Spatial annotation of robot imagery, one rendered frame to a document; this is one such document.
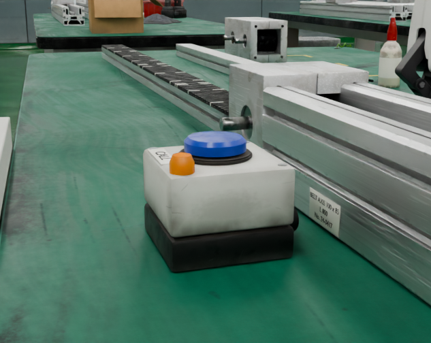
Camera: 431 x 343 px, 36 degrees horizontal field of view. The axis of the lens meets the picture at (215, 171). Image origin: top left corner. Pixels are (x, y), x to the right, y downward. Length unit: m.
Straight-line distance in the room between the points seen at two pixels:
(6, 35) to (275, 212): 11.12
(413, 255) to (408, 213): 0.02
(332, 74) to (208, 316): 0.30
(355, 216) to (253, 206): 0.07
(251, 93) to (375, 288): 0.25
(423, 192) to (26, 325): 0.22
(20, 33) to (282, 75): 10.95
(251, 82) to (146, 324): 0.30
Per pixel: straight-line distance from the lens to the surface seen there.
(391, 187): 0.39
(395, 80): 1.20
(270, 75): 0.56
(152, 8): 4.10
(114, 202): 0.54
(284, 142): 0.53
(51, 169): 0.65
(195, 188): 0.39
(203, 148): 0.41
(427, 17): 0.69
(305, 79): 0.58
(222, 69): 1.37
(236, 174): 0.39
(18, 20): 11.46
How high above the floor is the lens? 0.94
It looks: 15 degrees down
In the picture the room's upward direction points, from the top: straight up
